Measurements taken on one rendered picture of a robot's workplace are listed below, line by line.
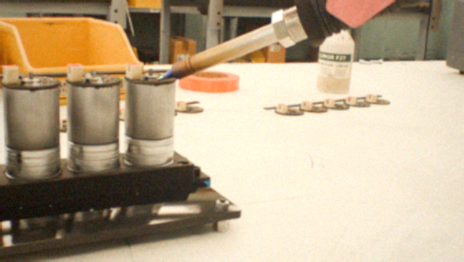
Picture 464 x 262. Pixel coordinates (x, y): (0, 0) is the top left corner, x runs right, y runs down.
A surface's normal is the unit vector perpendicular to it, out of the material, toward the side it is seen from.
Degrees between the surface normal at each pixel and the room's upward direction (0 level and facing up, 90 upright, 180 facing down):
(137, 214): 0
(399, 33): 90
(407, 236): 0
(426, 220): 0
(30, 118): 90
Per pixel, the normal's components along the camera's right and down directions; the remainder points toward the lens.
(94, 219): 0.06, -0.97
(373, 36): 0.45, 0.25
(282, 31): -0.27, 0.22
